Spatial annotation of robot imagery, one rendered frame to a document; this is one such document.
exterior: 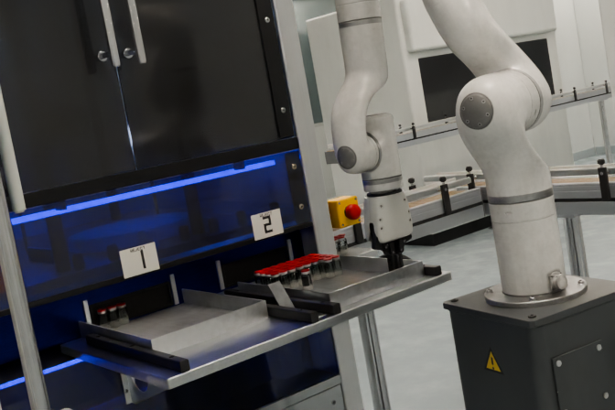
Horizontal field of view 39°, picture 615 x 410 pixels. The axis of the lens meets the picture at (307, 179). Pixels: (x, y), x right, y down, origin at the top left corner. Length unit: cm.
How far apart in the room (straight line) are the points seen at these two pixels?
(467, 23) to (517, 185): 31
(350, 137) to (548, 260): 44
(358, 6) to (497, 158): 43
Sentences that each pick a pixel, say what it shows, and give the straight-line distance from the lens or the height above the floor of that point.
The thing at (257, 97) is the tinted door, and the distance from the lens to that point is 207.
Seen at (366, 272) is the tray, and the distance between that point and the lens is 199.
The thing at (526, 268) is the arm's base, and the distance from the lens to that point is 163.
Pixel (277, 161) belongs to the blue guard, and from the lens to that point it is 207.
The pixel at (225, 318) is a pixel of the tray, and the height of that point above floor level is 91.
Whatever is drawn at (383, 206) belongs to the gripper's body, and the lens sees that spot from 178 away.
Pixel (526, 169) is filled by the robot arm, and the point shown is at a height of 110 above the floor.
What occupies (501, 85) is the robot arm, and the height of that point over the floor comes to 126.
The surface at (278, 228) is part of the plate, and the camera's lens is 207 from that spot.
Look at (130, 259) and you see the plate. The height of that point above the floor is 103.
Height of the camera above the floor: 130
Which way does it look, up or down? 5 degrees down
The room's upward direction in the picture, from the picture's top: 10 degrees counter-clockwise
